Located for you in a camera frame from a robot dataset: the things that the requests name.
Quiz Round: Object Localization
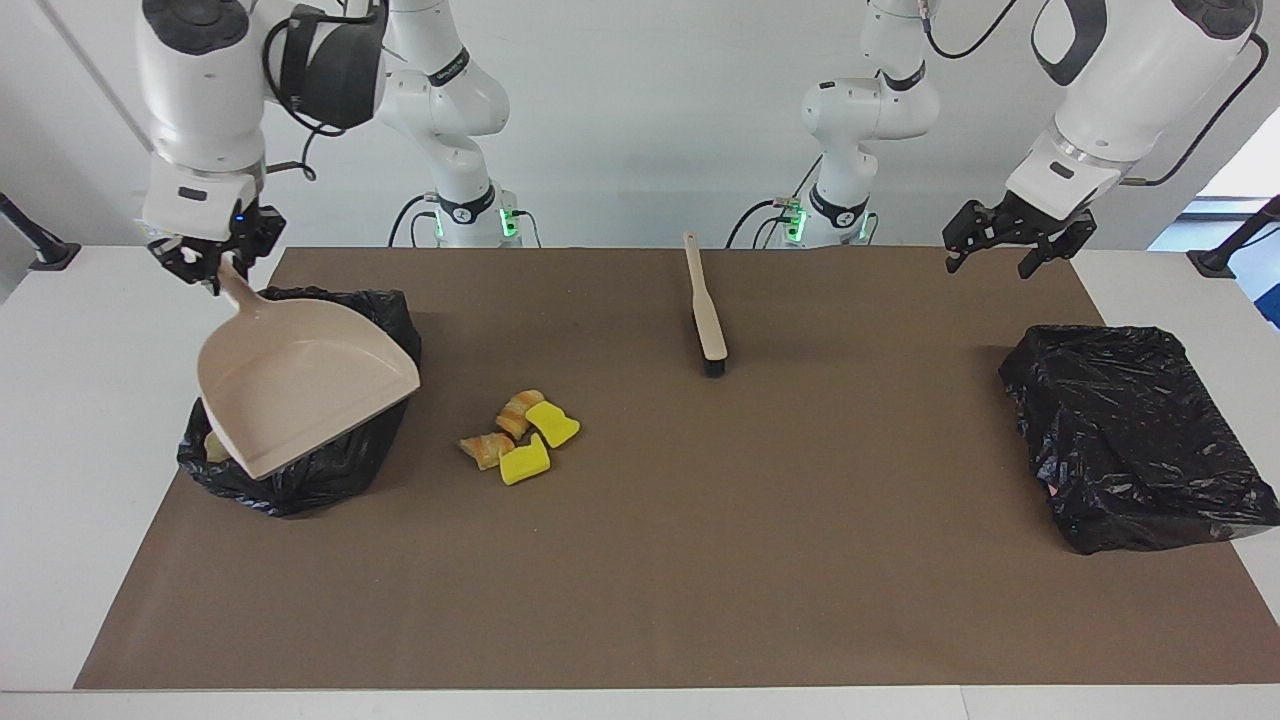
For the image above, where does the orange striped croissant piece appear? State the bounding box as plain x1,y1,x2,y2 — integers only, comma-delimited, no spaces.
494,389,546,441
457,432,517,472

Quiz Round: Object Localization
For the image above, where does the beige plastic dustpan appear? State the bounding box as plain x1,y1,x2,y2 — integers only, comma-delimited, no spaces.
196,255,422,482

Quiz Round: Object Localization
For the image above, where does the black bag lined bin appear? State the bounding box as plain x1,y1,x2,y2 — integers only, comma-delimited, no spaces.
176,285,423,519
998,323,1280,556

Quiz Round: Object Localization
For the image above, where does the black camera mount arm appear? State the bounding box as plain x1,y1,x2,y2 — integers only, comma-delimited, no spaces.
0,192,83,273
1187,195,1280,279

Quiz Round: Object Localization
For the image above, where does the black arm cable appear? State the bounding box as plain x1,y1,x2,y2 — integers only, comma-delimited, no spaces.
260,0,391,183
922,0,1271,189

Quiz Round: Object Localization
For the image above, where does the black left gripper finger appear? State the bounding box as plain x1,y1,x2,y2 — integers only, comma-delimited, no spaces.
942,198,1007,274
1018,213,1098,280

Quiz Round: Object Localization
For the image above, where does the beige hand brush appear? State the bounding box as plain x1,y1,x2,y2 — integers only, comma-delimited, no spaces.
683,231,730,378

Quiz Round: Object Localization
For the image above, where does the black base power cable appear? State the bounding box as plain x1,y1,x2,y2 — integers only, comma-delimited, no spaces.
726,196,801,249
388,193,437,249

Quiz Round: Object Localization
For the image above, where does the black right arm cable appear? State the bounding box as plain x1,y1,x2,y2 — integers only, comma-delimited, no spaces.
260,0,391,183

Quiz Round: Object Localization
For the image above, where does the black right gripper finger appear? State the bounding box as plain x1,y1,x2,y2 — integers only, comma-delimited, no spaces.
228,205,288,282
148,236,217,295

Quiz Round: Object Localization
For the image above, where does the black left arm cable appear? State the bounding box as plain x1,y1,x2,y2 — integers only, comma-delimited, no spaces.
922,0,1271,189

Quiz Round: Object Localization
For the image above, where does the yellow sponge piece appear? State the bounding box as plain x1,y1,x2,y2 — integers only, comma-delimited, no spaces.
498,432,553,488
525,400,582,450

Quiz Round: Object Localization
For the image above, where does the bright window opening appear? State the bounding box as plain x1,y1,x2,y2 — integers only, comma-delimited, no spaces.
1148,130,1280,331

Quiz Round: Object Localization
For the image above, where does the brown table mat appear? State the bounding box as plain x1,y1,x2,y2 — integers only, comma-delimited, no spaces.
75,247,1280,691

